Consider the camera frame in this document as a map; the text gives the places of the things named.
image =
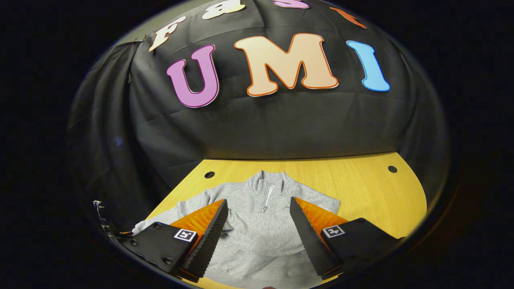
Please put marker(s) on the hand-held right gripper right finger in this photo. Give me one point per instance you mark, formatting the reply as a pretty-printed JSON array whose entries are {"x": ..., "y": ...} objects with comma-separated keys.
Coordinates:
[{"x": 309, "y": 245}]

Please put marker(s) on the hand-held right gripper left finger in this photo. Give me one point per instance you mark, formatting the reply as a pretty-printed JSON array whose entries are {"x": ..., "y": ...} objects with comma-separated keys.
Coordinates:
[{"x": 209, "y": 245}]

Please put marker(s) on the grey zip-neck sweatshirt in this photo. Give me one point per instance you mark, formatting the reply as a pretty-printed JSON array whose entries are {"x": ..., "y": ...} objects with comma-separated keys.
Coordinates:
[{"x": 261, "y": 241}]

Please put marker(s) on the black backdrop cloth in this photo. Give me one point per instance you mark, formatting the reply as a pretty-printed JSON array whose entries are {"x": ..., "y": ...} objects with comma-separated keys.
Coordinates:
[{"x": 281, "y": 128}]

